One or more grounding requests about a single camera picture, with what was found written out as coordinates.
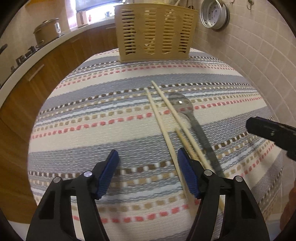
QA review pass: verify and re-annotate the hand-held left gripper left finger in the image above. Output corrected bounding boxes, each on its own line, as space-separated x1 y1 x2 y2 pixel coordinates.
26 149 120 241

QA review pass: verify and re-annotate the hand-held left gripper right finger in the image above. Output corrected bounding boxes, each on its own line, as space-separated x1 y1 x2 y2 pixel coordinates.
178 148 270 241

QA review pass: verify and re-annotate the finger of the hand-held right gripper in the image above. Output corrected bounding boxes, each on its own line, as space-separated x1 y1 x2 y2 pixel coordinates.
246 117 296 160

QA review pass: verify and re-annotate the metal spoon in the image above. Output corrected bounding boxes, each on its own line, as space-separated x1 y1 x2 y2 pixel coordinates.
167 92 226 178

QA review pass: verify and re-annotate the beige plastic utensil basket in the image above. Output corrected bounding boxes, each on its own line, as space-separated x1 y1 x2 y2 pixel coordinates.
114 3 198 63

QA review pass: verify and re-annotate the striped woven table cloth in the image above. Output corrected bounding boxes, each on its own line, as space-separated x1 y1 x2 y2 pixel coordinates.
28 47 284 241

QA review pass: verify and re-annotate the round metal steamer tray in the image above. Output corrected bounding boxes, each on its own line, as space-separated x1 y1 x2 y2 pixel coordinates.
200 0 230 30

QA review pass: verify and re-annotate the black gas stove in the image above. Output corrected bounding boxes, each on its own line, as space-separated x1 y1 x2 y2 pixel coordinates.
0 34 65 87

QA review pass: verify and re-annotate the white kitchen countertop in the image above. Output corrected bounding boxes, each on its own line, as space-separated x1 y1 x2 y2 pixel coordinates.
0 17 116 105

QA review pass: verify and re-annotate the brown rice cooker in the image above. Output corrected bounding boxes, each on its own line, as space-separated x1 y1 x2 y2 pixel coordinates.
33 19 62 44

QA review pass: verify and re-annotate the grey window blind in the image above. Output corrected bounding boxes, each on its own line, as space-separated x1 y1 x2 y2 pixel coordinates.
76 0 121 11

